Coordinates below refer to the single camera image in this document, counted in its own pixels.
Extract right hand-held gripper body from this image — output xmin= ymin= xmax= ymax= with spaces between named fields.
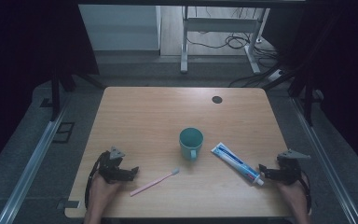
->
xmin=272 ymin=148 xmax=312 ymax=187

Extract aluminium floor rail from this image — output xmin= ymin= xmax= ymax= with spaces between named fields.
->
xmin=0 ymin=98 xmax=71 ymax=224
xmin=291 ymin=97 xmax=358 ymax=224

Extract white blue toothpaste tube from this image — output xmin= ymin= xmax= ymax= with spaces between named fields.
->
xmin=211 ymin=142 xmax=266 ymax=188

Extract black floor cables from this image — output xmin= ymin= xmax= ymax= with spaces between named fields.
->
xmin=186 ymin=29 xmax=282 ymax=89

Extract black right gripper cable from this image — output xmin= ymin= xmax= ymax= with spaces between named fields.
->
xmin=298 ymin=170 xmax=313 ymax=216

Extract person's right hand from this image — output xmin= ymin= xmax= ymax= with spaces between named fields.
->
xmin=275 ymin=171 xmax=310 ymax=214

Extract white cabinet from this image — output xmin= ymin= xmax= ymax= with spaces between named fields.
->
xmin=77 ymin=4 xmax=162 ymax=51

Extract teal cup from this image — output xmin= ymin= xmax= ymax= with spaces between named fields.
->
xmin=178 ymin=127 xmax=205 ymax=162

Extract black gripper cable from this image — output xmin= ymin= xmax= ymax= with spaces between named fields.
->
xmin=84 ymin=152 xmax=106 ymax=209
xmin=298 ymin=170 xmax=313 ymax=216

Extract pink toothbrush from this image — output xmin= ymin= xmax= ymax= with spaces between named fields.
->
xmin=129 ymin=167 xmax=181 ymax=198

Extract black floor bracket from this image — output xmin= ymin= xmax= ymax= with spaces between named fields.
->
xmin=52 ymin=121 xmax=76 ymax=145

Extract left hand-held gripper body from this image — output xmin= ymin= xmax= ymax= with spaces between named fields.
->
xmin=97 ymin=146 xmax=129 ymax=185

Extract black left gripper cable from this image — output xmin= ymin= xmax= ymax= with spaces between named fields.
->
xmin=84 ymin=152 xmax=106 ymax=209

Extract white desk frame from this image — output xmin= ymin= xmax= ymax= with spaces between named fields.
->
xmin=180 ymin=5 xmax=271 ymax=75

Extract black metal stand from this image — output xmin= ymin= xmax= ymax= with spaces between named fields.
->
xmin=262 ymin=59 xmax=316 ymax=127
xmin=49 ymin=60 xmax=106 ymax=123

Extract white power strip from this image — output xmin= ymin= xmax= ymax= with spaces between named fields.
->
xmin=266 ymin=68 xmax=285 ymax=83

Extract person's left hand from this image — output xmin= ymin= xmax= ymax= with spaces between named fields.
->
xmin=87 ymin=172 xmax=123 ymax=217

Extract dark curtain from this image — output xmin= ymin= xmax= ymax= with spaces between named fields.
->
xmin=0 ymin=0 xmax=101 ymax=181
xmin=262 ymin=0 xmax=358 ymax=183

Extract grey floor bracket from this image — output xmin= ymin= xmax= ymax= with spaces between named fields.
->
xmin=55 ymin=199 xmax=82 ymax=211

